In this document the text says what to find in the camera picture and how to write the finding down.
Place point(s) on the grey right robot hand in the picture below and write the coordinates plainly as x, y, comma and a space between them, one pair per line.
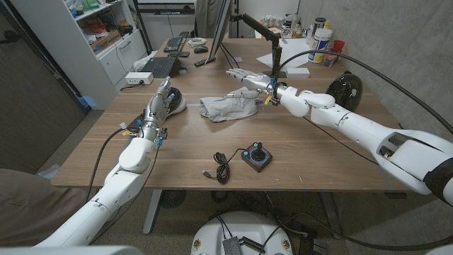
258, 82

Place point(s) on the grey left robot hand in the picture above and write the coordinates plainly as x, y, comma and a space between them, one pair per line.
157, 110

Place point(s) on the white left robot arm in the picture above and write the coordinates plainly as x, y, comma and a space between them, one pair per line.
99, 205

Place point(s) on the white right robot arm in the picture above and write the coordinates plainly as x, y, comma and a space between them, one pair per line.
354, 127

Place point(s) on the black shoe with white sole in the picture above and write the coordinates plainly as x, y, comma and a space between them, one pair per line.
177, 99

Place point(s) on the grey crumpled shirt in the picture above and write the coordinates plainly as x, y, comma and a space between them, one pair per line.
223, 110

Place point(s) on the black joystick controller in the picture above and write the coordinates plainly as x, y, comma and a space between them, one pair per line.
256, 161

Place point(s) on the pink sticky note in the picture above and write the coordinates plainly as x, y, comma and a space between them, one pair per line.
236, 59

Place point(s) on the white power strip box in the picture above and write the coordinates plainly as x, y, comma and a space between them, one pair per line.
138, 78

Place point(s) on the small white box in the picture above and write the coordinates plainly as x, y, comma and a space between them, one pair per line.
297, 72

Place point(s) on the black keyboard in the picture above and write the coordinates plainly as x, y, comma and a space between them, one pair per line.
173, 44
161, 66

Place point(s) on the white paper sheet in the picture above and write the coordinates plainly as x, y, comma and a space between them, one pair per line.
293, 46

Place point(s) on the white plastic bag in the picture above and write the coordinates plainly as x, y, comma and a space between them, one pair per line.
143, 61

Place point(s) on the black remote control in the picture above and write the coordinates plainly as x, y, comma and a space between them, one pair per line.
204, 62

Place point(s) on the small black device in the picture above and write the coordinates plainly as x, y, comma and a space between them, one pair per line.
179, 54

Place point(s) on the amber glass jar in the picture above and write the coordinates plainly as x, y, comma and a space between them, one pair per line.
297, 32

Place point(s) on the white shelf cabinet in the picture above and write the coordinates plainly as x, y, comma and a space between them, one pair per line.
106, 71

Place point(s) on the black computer mouse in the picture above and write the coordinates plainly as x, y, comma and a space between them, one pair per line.
200, 49

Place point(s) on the flat computer monitor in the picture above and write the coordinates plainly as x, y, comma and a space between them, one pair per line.
221, 25

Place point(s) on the white labelled plastic container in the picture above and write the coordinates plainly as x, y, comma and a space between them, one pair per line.
319, 42

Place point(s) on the clear cup with items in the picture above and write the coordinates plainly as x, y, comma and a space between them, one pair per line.
330, 59

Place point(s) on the grey hanging fabric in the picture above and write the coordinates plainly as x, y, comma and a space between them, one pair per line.
205, 17

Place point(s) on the dark lidded jar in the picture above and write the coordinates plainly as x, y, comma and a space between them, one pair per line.
319, 24

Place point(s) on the cardboard box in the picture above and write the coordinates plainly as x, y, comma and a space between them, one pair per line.
105, 42

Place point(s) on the red cup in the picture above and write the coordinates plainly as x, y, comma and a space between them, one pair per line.
339, 45

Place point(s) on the yellow capped bottle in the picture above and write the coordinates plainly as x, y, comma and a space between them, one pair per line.
327, 25

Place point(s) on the black round fan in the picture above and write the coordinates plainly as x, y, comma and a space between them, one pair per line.
172, 198

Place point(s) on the grey table leg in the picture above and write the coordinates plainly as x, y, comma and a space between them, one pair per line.
331, 214
152, 212

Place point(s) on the clear plastic bag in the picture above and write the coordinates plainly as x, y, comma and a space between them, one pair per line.
49, 171

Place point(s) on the white robot torso base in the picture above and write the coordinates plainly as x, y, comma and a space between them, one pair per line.
244, 226

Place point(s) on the brown upholstered seat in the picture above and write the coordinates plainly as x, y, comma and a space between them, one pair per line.
32, 205

